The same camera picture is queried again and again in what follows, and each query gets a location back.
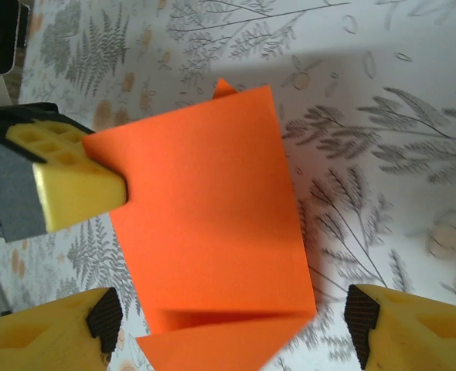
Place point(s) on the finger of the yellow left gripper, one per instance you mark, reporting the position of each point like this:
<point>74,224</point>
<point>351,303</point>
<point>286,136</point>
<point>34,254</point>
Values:
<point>77,193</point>

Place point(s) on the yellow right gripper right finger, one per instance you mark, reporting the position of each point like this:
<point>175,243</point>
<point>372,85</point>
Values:
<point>425,336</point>

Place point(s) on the orange paper sheet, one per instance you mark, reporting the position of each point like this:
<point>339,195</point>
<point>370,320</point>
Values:
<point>212,193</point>

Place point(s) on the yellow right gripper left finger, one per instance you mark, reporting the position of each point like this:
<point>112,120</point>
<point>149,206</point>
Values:
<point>27,340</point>

